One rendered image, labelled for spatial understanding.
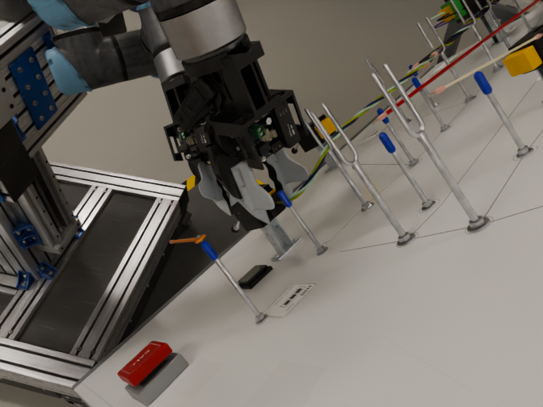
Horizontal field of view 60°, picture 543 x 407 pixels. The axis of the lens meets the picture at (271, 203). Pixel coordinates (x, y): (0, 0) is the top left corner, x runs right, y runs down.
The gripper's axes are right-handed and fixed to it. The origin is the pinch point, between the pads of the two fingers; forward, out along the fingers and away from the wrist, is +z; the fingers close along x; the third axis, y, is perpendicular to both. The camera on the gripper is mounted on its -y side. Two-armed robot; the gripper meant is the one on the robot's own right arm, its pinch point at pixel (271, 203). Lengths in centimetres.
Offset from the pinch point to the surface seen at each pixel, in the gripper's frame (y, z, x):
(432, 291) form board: 27.6, -4.7, -7.0
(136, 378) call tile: 4.1, 2.7, -24.3
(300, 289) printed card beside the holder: 11.5, 2.5, -7.6
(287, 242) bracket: -1.7, 7.7, 0.7
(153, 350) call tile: 2.6, 2.8, -21.4
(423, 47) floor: -144, 81, 235
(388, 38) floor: -165, 71, 229
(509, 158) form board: 24.1, -3.1, 11.2
